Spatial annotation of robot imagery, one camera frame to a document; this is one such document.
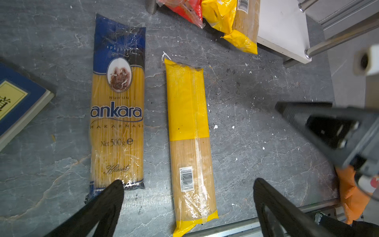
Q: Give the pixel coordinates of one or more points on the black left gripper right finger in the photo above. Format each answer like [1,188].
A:
[277,214]

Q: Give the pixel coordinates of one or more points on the orange shark plush toy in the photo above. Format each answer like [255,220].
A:
[352,199]

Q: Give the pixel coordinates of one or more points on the blue hardcover book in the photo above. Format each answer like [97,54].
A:
[21,100]

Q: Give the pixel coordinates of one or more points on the white two-tier shelf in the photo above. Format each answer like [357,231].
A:
[283,27]

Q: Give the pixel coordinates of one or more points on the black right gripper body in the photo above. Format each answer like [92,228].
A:
[346,136]

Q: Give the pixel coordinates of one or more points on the yellow Pastatime spaghetti bag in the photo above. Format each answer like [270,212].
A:
[237,19]

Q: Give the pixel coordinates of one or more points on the red label spaghetti bag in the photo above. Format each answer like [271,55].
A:
[188,9]

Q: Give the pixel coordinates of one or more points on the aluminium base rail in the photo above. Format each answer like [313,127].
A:
[251,227]

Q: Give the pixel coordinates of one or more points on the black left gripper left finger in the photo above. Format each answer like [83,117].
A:
[101,213]

